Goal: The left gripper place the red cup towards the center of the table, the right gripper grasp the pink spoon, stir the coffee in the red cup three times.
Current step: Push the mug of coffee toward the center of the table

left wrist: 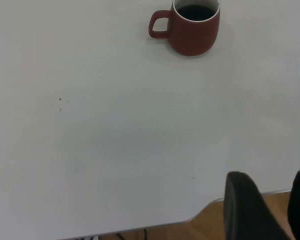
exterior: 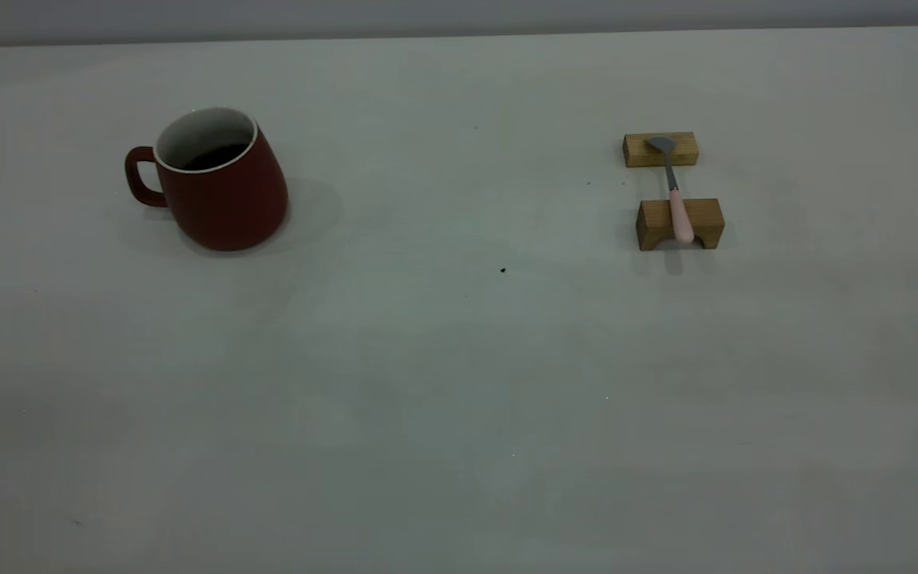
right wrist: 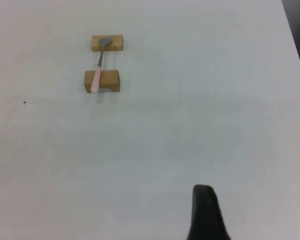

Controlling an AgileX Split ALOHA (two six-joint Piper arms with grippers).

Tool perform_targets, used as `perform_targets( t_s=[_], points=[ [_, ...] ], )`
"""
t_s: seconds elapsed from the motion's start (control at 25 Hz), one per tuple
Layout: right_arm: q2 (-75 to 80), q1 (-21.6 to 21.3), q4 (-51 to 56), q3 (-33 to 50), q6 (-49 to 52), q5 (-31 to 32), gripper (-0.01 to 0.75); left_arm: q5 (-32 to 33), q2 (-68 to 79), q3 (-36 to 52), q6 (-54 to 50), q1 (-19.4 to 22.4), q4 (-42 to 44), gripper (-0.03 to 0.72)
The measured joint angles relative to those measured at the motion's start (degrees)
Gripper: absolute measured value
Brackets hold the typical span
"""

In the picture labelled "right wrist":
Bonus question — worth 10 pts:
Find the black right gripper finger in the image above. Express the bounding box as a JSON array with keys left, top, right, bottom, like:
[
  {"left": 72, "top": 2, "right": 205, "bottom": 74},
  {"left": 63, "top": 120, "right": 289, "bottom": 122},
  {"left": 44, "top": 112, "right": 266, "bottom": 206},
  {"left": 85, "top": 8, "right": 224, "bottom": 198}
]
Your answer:
[{"left": 186, "top": 184, "right": 232, "bottom": 240}]

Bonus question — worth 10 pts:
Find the pink handled metal spoon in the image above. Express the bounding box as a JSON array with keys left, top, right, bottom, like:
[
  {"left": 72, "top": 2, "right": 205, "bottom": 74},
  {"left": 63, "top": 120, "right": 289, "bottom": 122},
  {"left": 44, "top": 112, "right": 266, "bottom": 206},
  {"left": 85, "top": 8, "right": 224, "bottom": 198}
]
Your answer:
[{"left": 90, "top": 36, "right": 113, "bottom": 94}]

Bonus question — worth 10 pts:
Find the flat rectangular wooden block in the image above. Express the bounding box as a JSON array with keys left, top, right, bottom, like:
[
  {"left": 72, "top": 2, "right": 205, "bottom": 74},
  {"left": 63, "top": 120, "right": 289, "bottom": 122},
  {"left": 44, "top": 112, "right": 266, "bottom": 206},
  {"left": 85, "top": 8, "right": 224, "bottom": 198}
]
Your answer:
[{"left": 91, "top": 34, "right": 124, "bottom": 52}]

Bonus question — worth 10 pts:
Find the arched wooden block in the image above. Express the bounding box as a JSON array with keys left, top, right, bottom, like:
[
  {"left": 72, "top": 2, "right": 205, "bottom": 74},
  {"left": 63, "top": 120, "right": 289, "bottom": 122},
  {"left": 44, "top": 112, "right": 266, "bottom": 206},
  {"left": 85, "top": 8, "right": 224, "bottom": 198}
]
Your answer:
[{"left": 84, "top": 70, "right": 122, "bottom": 94}]

